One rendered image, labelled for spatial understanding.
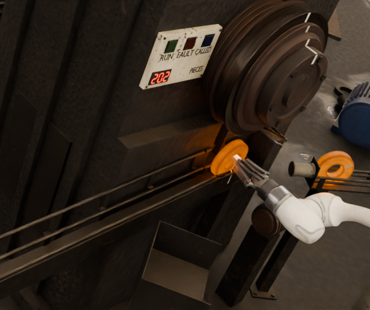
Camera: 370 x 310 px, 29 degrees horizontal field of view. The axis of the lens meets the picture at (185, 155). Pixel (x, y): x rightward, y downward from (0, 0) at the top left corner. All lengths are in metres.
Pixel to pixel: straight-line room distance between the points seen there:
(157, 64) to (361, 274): 1.96
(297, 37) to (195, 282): 0.80
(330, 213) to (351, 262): 1.26
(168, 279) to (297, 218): 0.48
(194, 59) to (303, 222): 0.64
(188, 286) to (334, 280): 1.44
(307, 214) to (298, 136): 2.12
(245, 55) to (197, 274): 0.68
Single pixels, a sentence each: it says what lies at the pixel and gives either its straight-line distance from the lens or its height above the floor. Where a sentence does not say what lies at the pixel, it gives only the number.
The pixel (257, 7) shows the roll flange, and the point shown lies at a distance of 2.26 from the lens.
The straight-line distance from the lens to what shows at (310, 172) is 2.80.
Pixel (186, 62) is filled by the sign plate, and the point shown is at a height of 1.13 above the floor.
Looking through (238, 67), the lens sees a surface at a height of 1.17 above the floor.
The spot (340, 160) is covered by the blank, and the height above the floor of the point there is 0.76.
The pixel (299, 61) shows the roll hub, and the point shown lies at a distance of 2.20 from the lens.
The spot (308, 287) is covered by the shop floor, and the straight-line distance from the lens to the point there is 3.41.
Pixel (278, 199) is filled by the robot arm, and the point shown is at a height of 0.78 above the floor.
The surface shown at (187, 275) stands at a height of 0.60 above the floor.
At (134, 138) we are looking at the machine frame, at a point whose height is 0.87.
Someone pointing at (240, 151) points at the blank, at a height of 0.79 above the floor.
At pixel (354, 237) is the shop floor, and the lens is 3.88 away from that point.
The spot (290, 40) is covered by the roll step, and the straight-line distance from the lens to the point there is 2.20.
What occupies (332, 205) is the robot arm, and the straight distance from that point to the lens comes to 2.47.
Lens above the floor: 2.08
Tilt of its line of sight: 33 degrees down
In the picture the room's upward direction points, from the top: 24 degrees clockwise
